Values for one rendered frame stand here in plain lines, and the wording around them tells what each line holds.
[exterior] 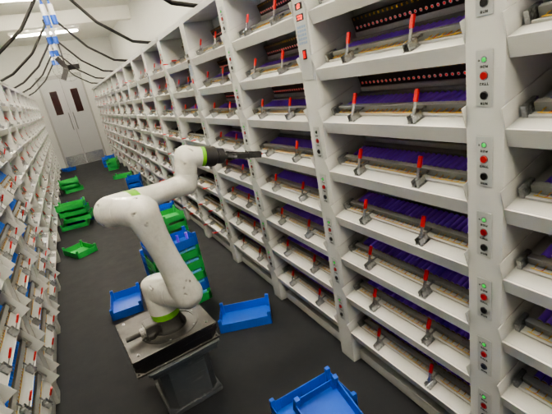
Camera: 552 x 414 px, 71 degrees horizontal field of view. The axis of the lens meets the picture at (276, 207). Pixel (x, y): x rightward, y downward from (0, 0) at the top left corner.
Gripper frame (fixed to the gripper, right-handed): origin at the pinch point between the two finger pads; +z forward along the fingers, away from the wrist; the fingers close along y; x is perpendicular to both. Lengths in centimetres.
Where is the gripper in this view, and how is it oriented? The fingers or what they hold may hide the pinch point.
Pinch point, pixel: (254, 154)
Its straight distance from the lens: 196.8
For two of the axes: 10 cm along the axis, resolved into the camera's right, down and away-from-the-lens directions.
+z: 8.8, -1.0, 4.6
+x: 0.1, -9.7, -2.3
